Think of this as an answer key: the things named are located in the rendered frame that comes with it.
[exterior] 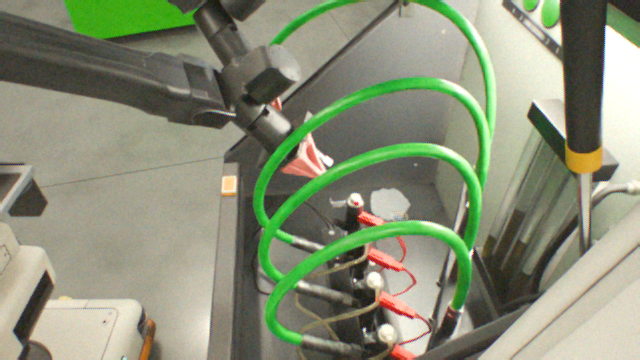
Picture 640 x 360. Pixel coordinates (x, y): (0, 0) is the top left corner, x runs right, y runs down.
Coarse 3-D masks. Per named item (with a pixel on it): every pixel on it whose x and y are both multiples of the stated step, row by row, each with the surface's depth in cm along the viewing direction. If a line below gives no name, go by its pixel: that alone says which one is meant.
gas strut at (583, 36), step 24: (576, 0) 19; (600, 0) 19; (576, 24) 19; (600, 24) 19; (576, 48) 20; (600, 48) 20; (576, 72) 21; (600, 72) 21; (576, 96) 22; (600, 96) 22; (576, 120) 24; (600, 120) 24; (576, 144) 25; (600, 144) 25; (576, 168) 26
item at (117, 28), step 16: (64, 0) 321; (80, 0) 325; (96, 0) 329; (112, 0) 333; (128, 0) 338; (144, 0) 342; (160, 0) 347; (80, 16) 332; (96, 16) 336; (112, 16) 340; (128, 16) 345; (144, 16) 349; (160, 16) 354; (176, 16) 359; (192, 16) 364; (80, 32) 338; (96, 32) 343; (112, 32) 347; (128, 32) 352; (144, 32) 360; (160, 32) 366; (176, 32) 371
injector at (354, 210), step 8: (360, 200) 74; (352, 208) 73; (360, 208) 73; (352, 216) 74; (336, 224) 76; (344, 224) 77; (352, 224) 76; (360, 224) 77; (352, 232) 77; (352, 272) 86
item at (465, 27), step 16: (336, 0) 59; (352, 0) 58; (416, 0) 56; (432, 0) 56; (304, 16) 62; (448, 16) 56; (288, 32) 64; (464, 32) 57; (480, 48) 58; (480, 64) 59
